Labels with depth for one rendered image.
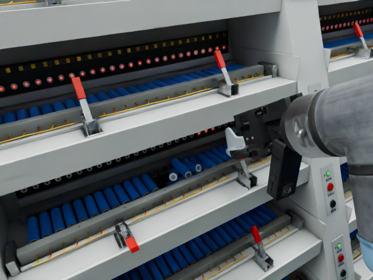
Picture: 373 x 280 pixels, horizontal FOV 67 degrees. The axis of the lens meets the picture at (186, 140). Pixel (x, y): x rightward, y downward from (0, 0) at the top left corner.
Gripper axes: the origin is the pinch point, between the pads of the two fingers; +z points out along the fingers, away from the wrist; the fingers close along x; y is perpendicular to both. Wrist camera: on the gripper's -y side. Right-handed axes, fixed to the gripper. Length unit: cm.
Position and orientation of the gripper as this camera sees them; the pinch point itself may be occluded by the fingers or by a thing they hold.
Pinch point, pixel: (235, 151)
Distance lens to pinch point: 59.8
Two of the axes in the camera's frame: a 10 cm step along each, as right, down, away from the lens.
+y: -3.2, -9.5, -0.1
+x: -8.7, 2.9, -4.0
